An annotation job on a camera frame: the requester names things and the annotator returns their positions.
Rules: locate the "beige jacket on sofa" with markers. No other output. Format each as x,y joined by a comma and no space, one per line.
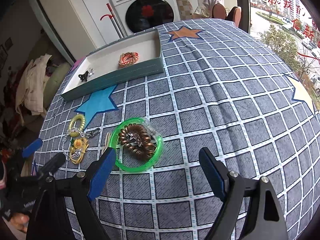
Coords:
30,90

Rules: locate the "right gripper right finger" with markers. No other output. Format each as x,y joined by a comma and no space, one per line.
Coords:
215,172

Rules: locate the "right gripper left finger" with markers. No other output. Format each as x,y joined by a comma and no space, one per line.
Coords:
98,172

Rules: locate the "teal jewelry tray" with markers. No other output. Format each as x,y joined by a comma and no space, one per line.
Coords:
103,64

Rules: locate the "brown chair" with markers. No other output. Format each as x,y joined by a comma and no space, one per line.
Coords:
219,11
235,15

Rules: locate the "white washing machine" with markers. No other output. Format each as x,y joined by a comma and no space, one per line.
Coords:
139,15

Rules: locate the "red handled mop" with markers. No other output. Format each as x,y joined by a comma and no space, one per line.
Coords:
113,20

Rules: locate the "white cloth on chair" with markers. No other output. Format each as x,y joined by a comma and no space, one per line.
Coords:
204,10

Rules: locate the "cream sofa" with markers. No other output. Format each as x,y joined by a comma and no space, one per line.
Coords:
56,71

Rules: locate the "blue checkered star tablecloth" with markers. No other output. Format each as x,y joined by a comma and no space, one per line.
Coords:
223,90

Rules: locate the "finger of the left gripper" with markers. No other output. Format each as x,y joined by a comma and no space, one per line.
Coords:
34,146
52,165

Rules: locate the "checkered hanging towel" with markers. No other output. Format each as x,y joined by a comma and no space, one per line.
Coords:
185,9

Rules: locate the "brown chair far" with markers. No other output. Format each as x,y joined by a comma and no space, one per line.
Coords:
235,15

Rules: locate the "brown chair near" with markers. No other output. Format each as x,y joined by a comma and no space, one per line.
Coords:
219,11

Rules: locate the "person's left hand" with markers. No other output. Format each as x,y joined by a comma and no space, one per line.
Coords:
19,221

